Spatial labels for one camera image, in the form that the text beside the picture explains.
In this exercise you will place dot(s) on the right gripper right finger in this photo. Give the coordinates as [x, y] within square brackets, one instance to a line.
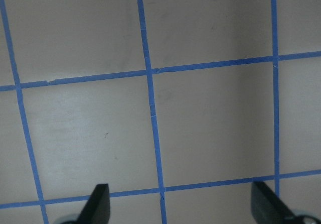
[267, 208]

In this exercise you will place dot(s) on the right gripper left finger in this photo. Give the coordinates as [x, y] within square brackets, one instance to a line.
[97, 208]

